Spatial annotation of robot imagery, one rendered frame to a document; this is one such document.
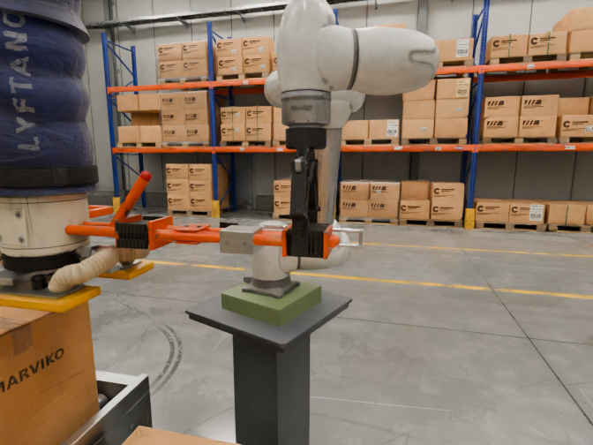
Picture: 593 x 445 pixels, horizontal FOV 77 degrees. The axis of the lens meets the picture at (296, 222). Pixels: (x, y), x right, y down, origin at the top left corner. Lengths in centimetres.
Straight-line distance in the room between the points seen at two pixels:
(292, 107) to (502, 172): 880
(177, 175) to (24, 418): 827
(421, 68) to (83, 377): 118
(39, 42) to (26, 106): 12
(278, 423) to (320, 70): 133
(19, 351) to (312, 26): 97
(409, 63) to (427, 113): 714
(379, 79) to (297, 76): 14
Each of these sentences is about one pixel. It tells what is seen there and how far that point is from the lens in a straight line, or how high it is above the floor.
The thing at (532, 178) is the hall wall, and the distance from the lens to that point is 953.
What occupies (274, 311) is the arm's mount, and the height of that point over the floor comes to 80.
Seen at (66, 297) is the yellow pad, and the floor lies 108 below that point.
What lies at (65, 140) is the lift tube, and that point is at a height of 137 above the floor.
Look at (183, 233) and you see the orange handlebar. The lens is 76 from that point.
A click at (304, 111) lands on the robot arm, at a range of 66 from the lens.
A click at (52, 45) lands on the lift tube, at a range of 92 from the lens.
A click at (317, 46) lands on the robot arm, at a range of 67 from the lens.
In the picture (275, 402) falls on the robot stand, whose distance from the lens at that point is 159.
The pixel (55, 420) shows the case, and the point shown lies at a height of 65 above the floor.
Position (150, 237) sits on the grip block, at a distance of 79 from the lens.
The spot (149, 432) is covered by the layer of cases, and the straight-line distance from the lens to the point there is 133.
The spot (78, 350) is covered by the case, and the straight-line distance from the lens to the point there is 127.
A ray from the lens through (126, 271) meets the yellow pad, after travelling 96.
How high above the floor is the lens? 134
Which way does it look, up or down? 10 degrees down
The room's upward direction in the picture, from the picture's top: straight up
